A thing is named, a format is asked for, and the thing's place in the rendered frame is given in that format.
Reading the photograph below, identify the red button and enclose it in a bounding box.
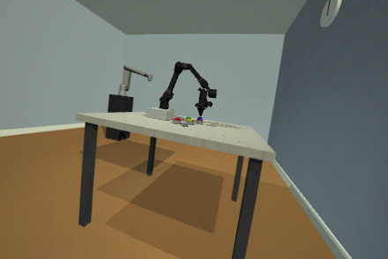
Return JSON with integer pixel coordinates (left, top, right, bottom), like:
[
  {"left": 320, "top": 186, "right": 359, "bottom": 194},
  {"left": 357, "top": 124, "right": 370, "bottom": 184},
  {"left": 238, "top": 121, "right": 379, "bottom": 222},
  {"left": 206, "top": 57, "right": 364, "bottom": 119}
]
[{"left": 173, "top": 118, "right": 182, "bottom": 124}]

